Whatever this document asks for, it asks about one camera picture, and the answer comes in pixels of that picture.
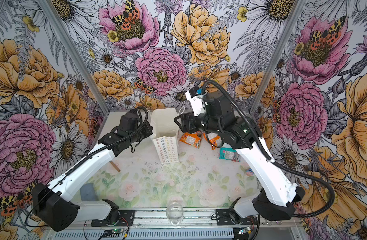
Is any white paper bag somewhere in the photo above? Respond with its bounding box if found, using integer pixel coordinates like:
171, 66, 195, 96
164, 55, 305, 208
150, 108, 179, 165

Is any small blue pink toy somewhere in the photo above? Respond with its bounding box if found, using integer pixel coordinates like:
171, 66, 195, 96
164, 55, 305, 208
245, 168, 254, 177

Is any orange snack packet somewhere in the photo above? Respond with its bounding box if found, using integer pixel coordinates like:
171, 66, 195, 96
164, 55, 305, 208
179, 132, 202, 149
202, 133, 223, 150

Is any wooden block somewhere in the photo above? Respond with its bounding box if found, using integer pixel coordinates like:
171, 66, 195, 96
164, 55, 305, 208
109, 161, 120, 173

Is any right black corrugated cable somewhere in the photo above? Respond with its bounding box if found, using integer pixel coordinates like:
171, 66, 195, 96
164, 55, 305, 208
201, 79, 335, 219

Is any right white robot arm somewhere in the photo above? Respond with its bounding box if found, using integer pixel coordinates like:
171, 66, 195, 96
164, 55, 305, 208
174, 87, 304, 224

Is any teal snack packet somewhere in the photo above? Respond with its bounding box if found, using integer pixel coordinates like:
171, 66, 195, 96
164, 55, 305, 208
219, 147, 240, 162

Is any aluminium front rail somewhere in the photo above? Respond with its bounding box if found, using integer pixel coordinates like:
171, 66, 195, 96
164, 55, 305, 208
44, 206, 300, 232

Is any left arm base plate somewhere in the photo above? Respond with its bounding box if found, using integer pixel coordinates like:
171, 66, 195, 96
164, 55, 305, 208
91, 210, 135, 227

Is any left black cable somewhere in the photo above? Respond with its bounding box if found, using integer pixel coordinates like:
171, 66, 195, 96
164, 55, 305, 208
63, 106, 149, 178

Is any clear plastic cup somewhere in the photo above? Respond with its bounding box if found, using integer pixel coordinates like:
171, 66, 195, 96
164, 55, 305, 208
166, 202, 184, 226

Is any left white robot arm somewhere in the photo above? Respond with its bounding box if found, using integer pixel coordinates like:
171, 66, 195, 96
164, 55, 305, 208
30, 107, 153, 232

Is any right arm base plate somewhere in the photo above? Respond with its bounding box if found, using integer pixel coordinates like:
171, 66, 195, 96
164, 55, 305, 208
215, 209, 258, 226

